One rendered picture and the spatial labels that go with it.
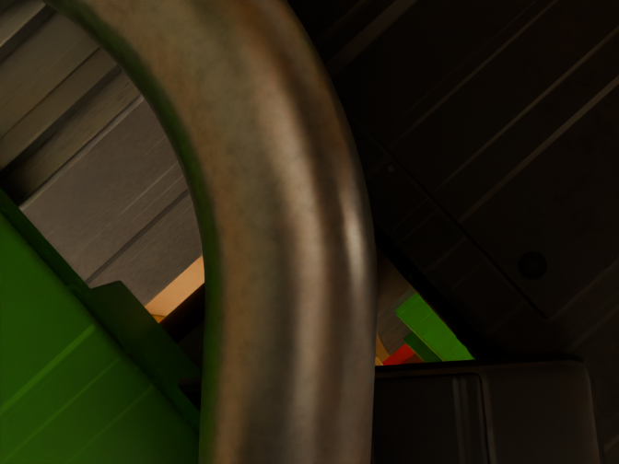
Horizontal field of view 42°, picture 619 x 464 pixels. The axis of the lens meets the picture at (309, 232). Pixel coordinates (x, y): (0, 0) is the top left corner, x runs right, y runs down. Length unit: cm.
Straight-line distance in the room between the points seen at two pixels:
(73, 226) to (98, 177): 6
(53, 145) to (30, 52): 2
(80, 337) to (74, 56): 6
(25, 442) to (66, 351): 2
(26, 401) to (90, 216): 49
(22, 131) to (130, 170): 45
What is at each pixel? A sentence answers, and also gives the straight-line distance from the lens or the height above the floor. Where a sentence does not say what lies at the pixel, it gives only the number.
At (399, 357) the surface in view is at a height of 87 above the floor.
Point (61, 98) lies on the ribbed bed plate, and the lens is 19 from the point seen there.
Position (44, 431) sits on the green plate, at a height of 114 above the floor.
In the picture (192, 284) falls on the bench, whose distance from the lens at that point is 100.
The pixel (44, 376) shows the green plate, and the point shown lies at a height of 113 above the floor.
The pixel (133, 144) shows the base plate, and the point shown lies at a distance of 61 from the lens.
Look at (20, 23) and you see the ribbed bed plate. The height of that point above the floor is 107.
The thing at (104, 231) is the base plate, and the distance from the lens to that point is 70.
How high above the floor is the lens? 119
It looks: 16 degrees down
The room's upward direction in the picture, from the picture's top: 139 degrees clockwise
